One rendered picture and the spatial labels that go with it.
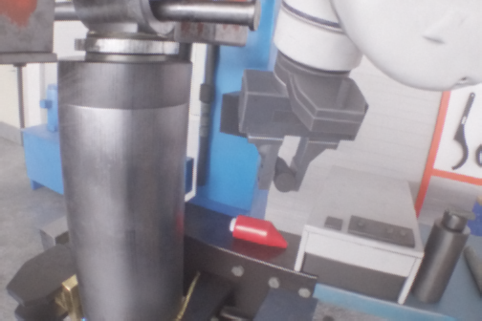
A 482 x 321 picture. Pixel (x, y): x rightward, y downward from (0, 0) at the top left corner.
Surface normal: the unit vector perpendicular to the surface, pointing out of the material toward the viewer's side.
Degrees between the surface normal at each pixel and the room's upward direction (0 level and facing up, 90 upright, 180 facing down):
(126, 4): 121
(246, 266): 90
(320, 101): 25
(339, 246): 90
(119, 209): 90
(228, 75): 90
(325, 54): 114
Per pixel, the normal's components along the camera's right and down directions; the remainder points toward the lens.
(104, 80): 0.08, 0.29
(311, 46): -0.37, 0.57
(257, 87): 0.13, -0.75
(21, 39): 0.79, 0.25
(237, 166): -0.39, 0.22
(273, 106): 0.04, 0.66
